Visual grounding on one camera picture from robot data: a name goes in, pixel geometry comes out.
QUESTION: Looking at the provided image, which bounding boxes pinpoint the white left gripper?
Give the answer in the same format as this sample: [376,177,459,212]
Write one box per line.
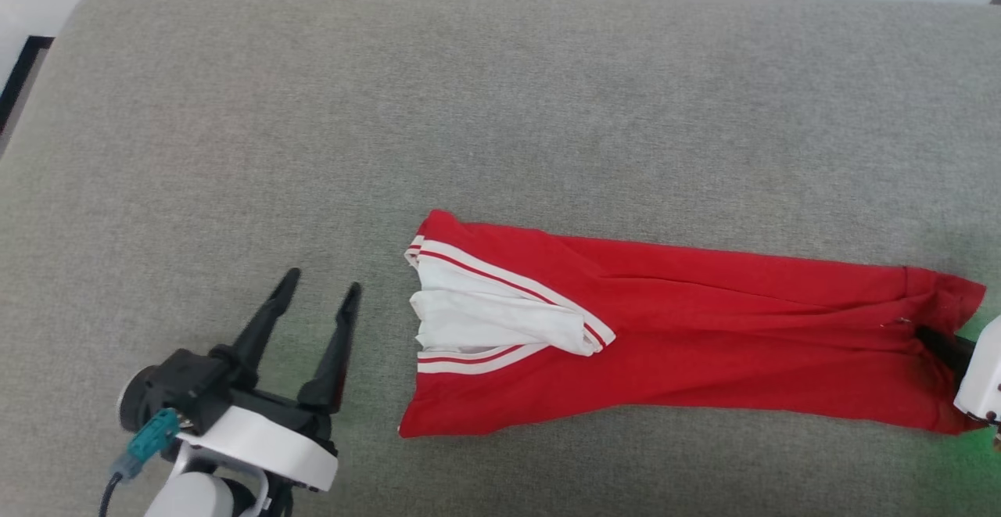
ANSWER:
[175,267,364,494]

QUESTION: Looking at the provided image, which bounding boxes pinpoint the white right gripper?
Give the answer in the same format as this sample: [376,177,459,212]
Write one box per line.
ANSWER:
[913,314,1001,429]

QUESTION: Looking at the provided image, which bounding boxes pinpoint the red and white garment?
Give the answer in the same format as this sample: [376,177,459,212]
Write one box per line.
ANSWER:
[397,209,988,440]

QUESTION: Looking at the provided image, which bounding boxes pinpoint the grey fabric sofa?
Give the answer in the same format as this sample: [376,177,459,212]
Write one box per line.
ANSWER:
[0,0,1001,517]

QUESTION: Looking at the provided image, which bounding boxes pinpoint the black floor edge strip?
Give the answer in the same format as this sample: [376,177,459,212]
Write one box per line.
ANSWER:
[0,35,55,136]

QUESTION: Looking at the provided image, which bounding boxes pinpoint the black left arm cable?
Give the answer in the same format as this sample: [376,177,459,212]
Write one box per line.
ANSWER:
[98,407,182,517]

